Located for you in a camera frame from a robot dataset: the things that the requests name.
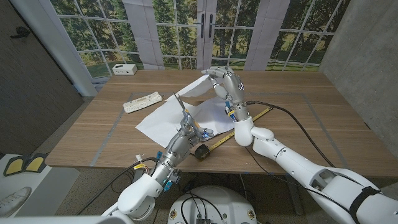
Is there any white socket box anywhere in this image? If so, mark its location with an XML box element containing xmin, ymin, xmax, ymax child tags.
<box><xmin>111</xmin><ymin>63</ymin><xmax>138</xmax><ymax>76</ymax></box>

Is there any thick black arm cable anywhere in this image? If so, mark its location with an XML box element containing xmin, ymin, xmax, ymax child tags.
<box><xmin>245</xmin><ymin>100</ymin><xmax>336</xmax><ymax>169</ymax></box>
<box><xmin>75</xmin><ymin>157</ymin><xmax>158</xmax><ymax>216</ymax></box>

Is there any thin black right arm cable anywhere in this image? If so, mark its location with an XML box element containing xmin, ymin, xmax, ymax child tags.
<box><xmin>245</xmin><ymin>146</ymin><xmax>354</xmax><ymax>215</ymax></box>

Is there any yellow black foot pedal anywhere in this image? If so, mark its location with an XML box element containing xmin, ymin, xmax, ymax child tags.
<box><xmin>2</xmin><ymin>154</ymin><xmax>28</xmax><ymax>177</ymax></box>

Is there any black wall handle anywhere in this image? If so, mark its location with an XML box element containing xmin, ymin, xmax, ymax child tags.
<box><xmin>10</xmin><ymin>26</ymin><xmax>31</xmax><ymax>40</ymax></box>

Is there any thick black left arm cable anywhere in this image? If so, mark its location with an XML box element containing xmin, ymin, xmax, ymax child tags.
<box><xmin>75</xmin><ymin>157</ymin><xmax>158</xmax><ymax>216</ymax></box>

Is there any white sneaker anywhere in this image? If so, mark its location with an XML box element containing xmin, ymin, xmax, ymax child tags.
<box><xmin>0</xmin><ymin>186</ymin><xmax>33</xmax><ymax>218</ymax></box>

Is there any black and yellow shoe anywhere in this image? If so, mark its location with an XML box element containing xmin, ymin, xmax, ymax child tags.
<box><xmin>24</xmin><ymin>152</ymin><xmax>49</xmax><ymax>174</ymax></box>

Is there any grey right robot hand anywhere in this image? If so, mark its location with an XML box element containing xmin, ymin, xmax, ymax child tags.
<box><xmin>201</xmin><ymin>65</ymin><xmax>251</xmax><ymax>123</ymax></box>

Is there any printed window forest backdrop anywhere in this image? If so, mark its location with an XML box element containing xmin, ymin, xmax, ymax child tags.
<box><xmin>49</xmin><ymin>0</ymin><xmax>352</xmax><ymax>79</ymax></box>

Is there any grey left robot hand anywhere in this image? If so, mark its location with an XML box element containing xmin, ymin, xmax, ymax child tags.
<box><xmin>151</xmin><ymin>114</ymin><xmax>215</xmax><ymax>187</ymax></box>

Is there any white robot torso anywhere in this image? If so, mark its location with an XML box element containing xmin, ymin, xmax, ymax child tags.
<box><xmin>167</xmin><ymin>185</ymin><xmax>258</xmax><ymax>224</ymax></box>

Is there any large white paper sheet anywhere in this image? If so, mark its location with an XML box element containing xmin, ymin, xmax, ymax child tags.
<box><xmin>135</xmin><ymin>74</ymin><xmax>218</xmax><ymax>149</ymax></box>

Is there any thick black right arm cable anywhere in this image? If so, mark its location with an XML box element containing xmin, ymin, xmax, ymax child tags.
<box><xmin>245</xmin><ymin>100</ymin><xmax>336</xmax><ymax>169</ymax></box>

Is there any black yellow tape measure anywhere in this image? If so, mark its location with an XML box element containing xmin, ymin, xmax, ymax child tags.
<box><xmin>194</xmin><ymin>106</ymin><xmax>274</xmax><ymax>162</ymax></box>

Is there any white power strip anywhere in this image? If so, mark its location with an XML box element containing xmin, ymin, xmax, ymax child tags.
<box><xmin>123</xmin><ymin>91</ymin><xmax>163</xmax><ymax>114</ymax></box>

